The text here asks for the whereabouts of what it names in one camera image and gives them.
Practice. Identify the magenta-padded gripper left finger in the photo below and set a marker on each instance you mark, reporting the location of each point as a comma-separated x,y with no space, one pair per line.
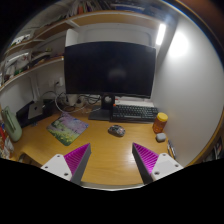
60,165

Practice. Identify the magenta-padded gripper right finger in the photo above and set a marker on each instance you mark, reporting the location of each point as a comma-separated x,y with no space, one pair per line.
163,165

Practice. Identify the transparent computer mouse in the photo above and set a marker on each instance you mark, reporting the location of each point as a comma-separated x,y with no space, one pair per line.
116,130

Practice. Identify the floral print mouse pad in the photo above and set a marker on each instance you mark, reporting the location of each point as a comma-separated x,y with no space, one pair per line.
67,128

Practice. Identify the dark pen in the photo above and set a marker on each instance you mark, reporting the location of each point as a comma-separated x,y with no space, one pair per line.
171,149

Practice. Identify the small grey earbuds case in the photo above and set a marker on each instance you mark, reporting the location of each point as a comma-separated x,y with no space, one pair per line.
161,137

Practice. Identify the orange jar with yellow lid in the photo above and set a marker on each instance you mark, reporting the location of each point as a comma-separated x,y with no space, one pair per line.
160,124

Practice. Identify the black mechanical keyboard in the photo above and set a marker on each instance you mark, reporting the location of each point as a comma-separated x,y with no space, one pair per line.
134,113

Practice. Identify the silver mini computer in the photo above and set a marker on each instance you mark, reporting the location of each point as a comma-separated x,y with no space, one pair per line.
35,110

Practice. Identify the black box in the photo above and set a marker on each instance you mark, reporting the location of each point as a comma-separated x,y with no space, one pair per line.
22,116

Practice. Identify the pale green water bottle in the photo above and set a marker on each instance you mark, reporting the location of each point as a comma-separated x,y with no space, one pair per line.
12,126

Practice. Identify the white power strip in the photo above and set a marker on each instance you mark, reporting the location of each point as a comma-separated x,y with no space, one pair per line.
77,102

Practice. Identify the black computer monitor with stand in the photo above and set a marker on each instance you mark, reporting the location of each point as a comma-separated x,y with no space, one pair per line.
110,68

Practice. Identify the white light bar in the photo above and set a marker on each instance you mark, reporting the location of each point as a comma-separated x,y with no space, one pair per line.
160,34

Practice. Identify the white wall socket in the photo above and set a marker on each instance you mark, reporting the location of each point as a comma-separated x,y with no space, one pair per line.
60,82

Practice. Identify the wooden wall shelf unit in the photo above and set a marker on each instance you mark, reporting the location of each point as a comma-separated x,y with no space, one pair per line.
43,31

